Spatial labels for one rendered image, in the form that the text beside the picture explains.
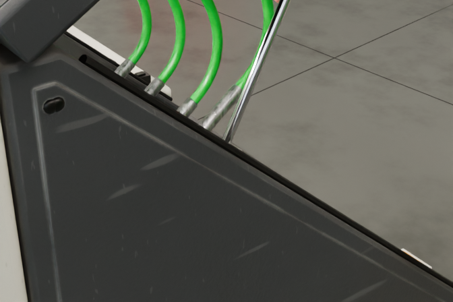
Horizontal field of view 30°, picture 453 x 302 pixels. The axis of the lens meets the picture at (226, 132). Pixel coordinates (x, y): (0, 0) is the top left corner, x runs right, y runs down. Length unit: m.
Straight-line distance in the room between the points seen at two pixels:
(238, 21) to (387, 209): 1.73
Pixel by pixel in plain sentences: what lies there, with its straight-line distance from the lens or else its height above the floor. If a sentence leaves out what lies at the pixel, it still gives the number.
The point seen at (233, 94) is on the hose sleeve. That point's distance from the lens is 1.08.
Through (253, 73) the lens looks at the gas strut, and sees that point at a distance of 0.64.
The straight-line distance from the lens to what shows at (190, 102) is 1.15.
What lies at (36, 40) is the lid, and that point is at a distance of 0.47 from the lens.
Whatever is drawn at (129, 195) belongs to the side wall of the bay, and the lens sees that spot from 0.57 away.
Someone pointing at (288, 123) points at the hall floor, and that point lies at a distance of 3.40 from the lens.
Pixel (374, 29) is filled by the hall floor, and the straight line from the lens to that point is 4.31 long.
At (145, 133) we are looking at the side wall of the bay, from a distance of 0.56.
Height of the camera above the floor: 1.65
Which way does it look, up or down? 30 degrees down
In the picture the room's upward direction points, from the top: straight up
